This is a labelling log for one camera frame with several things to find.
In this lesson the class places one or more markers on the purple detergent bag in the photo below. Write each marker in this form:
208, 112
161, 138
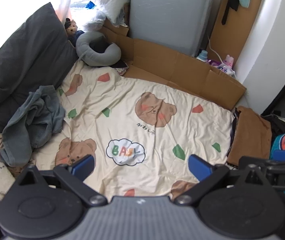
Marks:
216, 63

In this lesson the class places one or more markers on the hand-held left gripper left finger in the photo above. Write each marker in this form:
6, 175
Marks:
83, 167

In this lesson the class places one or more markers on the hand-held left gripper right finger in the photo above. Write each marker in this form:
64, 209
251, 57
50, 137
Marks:
198, 167

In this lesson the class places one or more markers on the white blue package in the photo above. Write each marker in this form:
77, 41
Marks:
225, 69

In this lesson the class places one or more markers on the floral patterned cloth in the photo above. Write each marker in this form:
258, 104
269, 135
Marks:
120, 67

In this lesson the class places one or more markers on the cream bear print blanket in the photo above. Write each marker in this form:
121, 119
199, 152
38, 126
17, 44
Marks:
122, 92

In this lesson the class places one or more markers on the brown folded garment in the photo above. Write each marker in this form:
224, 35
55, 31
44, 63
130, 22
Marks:
252, 137

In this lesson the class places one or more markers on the brown teddy bear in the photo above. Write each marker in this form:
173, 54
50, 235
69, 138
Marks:
72, 30

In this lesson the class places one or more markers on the black hanging garment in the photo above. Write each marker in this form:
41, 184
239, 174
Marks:
231, 0

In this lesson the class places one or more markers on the blue detergent bottle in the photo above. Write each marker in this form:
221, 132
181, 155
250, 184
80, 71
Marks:
203, 55

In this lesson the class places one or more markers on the pink bottle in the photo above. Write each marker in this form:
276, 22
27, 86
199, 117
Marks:
229, 60

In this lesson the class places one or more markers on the flattened brown cardboard sheet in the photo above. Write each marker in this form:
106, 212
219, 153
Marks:
172, 67

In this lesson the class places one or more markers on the grey neck pillow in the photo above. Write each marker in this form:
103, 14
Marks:
85, 52

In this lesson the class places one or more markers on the black cloth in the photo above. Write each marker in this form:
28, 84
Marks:
100, 46

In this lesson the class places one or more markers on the crumpled clear plastic bag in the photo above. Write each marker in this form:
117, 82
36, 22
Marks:
95, 20

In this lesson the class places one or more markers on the dark grey pillow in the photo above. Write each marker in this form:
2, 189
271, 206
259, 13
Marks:
27, 55

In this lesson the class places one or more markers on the light grey appliance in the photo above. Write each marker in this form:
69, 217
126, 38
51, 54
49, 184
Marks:
170, 15

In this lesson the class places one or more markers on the dark patterned garment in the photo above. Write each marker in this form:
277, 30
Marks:
233, 130

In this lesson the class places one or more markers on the light blue jeans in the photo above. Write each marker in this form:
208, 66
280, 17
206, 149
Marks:
32, 120

